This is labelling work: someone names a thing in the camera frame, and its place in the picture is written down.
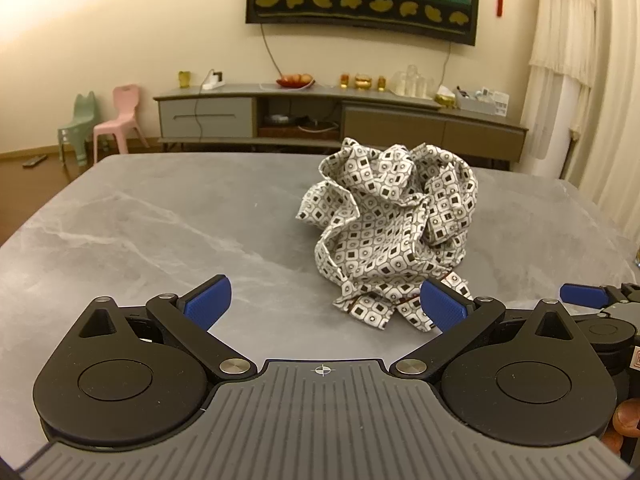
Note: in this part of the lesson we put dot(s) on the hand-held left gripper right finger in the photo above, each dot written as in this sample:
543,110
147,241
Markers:
442,306

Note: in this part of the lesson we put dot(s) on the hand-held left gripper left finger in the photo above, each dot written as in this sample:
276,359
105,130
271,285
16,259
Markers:
210,302

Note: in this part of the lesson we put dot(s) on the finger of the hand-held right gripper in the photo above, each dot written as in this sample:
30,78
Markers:
580,294

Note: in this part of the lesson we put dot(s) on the white patterned pajama pants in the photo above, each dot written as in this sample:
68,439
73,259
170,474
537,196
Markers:
390,220

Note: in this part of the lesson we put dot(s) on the person's right hand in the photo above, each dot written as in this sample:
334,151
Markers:
630,417

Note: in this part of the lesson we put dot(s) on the white standing air conditioner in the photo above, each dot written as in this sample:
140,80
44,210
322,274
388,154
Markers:
550,125

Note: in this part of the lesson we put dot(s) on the white lace curtain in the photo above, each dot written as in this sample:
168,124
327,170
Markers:
610,110

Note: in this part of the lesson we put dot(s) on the long grey television cabinet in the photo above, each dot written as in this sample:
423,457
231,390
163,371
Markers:
390,120

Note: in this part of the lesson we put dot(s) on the grey storage box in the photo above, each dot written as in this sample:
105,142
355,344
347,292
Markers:
480,104

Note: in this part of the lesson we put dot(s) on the pink plastic child chair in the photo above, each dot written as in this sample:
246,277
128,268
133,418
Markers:
122,115

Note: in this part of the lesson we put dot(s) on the gold tissue box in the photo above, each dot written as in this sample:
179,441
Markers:
445,99

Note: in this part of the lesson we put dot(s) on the white power strip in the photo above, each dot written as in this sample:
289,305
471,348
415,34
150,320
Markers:
214,81

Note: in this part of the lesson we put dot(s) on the green plastic child chair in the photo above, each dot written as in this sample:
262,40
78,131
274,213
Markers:
80,120

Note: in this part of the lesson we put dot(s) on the black remote control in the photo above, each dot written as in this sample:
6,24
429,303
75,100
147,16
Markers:
35,161

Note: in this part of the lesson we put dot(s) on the clear glassware set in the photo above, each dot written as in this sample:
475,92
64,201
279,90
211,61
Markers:
412,82

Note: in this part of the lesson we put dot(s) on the small gold cup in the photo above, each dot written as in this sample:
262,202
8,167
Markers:
382,83
345,81

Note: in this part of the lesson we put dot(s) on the gold ingot ornament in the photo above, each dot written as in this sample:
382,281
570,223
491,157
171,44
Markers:
363,83

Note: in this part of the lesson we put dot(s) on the red fruit plate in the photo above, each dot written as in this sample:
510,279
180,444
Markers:
296,81

